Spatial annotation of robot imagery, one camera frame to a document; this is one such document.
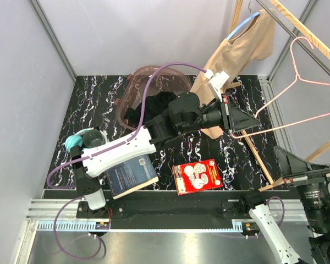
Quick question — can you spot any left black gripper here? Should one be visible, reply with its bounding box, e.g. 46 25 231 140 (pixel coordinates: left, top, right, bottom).
180 93 261 134

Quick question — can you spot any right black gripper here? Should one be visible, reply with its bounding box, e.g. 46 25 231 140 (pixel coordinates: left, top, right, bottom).
274 144 330 232

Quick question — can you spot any pink wire hanger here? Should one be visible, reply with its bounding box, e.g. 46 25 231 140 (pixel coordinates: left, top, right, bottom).
230 36 330 139

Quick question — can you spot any beige t shirt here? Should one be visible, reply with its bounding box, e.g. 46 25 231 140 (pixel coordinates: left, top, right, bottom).
189 8 276 140

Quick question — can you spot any black t shirt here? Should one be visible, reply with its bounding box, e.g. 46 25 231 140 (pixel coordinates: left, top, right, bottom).
124 91 177 125

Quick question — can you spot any blue hanger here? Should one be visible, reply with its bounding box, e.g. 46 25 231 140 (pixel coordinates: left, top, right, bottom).
226 0 261 40

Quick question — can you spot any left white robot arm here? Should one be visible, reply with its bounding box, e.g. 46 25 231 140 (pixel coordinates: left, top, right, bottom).
70 92 261 218

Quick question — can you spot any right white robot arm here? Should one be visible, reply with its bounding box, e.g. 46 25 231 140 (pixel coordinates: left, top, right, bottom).
239 146 330 263

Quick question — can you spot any red printed package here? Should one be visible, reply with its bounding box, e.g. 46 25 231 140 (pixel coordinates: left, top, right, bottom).
172 159 223 196

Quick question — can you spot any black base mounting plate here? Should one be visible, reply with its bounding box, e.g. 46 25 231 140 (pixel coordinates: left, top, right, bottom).
76 191 267 230

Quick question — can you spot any dark blue book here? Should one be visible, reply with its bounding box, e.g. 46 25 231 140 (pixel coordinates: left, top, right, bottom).
106 155 158 200

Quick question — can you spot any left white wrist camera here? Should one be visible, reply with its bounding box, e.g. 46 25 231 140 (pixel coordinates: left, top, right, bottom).
205 69 229 102

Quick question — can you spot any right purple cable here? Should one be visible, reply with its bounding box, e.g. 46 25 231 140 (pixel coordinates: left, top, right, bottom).
217 195 286 238

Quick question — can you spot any metal hanging rail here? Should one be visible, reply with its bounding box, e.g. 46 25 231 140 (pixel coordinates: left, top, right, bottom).
256 1 330 77

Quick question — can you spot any wooden clothes rack frame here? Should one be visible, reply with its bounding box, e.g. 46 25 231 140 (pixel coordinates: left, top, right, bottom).
232 1 330 192

